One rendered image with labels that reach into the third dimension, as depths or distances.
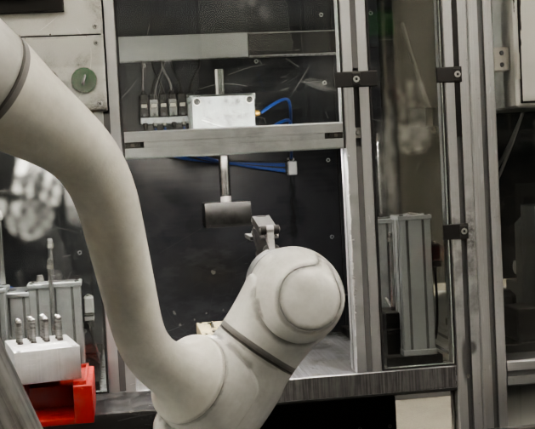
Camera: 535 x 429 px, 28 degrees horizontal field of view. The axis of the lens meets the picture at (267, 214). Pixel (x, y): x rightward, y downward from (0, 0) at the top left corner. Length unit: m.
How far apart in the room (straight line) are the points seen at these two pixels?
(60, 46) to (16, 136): 0.83
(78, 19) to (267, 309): 0.75
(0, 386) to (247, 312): 0.28
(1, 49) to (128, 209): 0.22
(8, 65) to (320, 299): 0.44
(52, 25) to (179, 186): 0.56
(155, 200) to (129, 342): 1.10
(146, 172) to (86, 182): 1.19
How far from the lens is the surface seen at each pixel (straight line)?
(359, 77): 1.80
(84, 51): 1.75
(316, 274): 1.15
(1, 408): 1.10
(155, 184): 2.18
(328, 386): 1.82
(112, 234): 1.03
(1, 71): 0.89
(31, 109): 0.92
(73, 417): 1.60
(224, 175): 1.96
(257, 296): 1.18
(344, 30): 1.81
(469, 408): 1.91
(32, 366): 1.60
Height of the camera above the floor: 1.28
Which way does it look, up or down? 3 degrees down
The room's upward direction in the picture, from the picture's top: 3 degrees counter-clockwise
